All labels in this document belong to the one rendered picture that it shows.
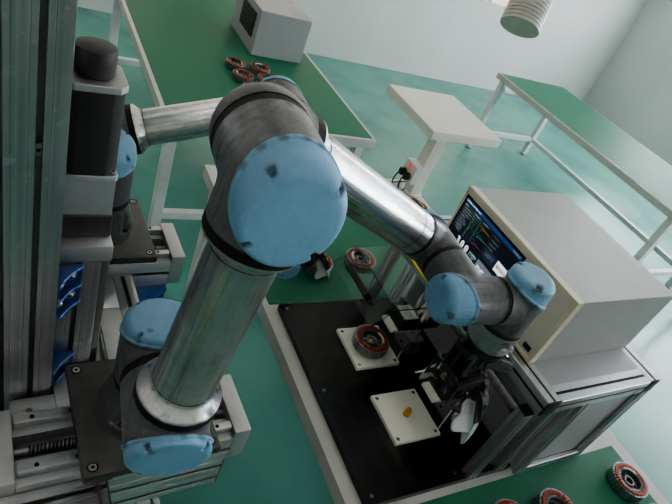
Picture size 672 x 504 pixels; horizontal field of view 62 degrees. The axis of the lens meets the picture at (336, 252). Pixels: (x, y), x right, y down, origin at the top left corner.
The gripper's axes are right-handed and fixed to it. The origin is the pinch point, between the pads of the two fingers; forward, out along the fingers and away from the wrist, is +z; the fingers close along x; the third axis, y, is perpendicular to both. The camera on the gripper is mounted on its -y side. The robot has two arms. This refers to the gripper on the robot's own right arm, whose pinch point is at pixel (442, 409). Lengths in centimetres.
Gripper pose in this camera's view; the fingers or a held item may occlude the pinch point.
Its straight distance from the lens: 111.5
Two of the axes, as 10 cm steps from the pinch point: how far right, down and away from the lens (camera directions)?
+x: 4.2, 6.6, -6.2
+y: -8.4, 0.3, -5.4
